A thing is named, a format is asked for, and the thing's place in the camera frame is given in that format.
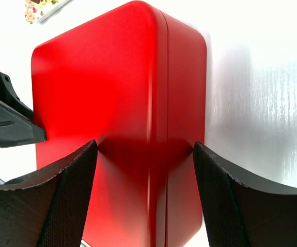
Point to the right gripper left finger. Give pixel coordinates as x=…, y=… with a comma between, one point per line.
x=48, y=207

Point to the floral tray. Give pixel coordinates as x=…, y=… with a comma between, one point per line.
x=39, y=11

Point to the red chocolate box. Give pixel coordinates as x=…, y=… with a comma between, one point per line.
x=187, y=58

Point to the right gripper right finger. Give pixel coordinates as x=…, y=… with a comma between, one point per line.
x=241, y=208

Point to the red tin lid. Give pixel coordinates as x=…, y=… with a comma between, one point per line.
x=106, y=80

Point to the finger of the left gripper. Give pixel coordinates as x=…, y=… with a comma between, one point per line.
x=16, y=119

